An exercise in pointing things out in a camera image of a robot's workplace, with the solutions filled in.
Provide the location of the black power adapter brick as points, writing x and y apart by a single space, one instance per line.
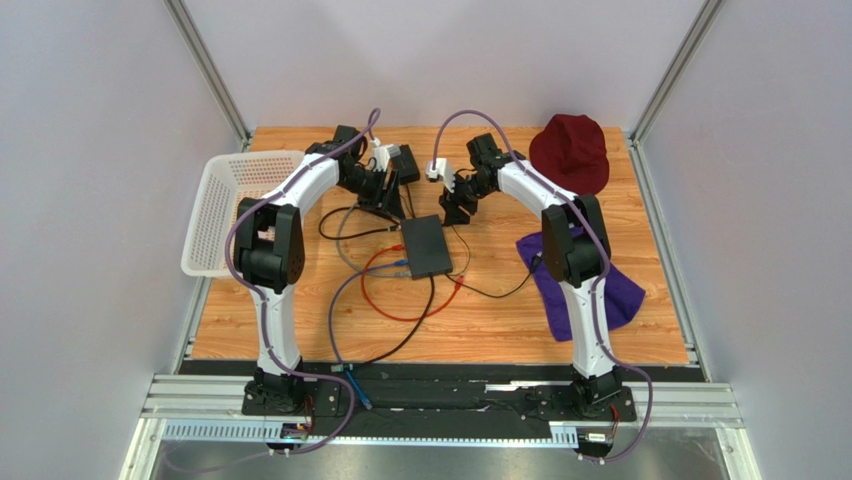
405 165

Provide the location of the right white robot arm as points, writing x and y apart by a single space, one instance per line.
574 250

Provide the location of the dark grey network switch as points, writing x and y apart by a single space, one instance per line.
426 247

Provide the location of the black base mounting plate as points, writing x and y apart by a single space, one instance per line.
453 401

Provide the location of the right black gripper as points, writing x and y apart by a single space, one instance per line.
458 199

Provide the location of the purple cloth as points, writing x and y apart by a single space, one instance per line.
623 297

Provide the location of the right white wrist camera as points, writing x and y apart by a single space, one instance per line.
440 170

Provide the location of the dark red bucket hat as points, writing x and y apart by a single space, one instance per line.
571 152

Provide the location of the aluminium frame rail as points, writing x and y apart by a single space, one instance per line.
189 408

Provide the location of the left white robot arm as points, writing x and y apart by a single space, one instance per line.
268 249

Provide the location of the white plastic perforated basket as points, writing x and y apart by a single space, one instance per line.
225 181

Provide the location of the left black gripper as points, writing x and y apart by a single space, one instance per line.
387 201

